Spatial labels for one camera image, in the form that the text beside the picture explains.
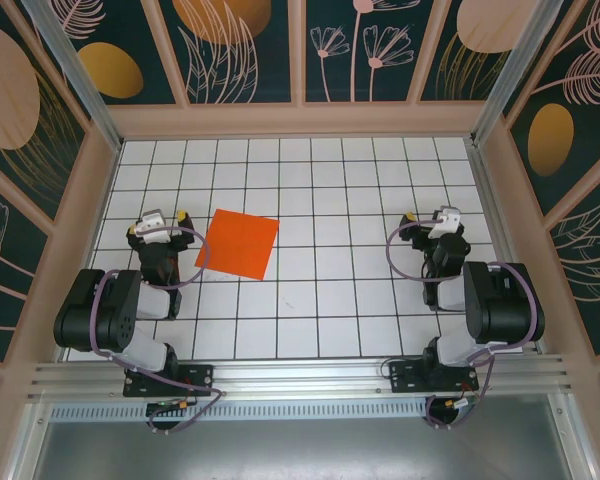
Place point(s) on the orange cloth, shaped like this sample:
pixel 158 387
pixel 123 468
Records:
pixel 237 245

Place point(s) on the right small circuit board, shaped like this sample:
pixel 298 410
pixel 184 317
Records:
pixel 460 402

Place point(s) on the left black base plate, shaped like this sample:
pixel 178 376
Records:
pixel 200 377

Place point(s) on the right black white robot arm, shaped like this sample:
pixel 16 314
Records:
pixel 505 305

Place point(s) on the small circuit board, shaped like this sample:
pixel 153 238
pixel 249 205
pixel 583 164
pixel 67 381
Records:
pixel 460 402
pixel 167 404

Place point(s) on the aluminium frame post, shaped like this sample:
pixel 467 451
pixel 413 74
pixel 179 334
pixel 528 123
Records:
pixel 75 65
pixel 515 65

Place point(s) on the long aluminium mounting rail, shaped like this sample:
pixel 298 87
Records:
pixel 300 372

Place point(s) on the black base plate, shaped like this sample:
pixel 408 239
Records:
pixel 405 377
pixel 200 377

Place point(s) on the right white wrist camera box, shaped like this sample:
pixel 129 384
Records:
pixel 445 222

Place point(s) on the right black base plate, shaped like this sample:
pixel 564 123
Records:
pixel 405 377

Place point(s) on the grey metal panel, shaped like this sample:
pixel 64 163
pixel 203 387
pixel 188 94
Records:
pixel 300 450

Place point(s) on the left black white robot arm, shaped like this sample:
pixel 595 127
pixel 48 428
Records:
pixel 105 310

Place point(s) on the left small circuit board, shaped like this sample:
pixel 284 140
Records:
pixel 167 404

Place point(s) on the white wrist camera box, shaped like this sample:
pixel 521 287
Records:
pixel 152 227
pixel 445 222

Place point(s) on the aluminium side rail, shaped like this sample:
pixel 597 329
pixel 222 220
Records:
pixel 500 240

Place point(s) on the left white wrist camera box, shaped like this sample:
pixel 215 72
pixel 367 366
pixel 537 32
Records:
pixel 152 227

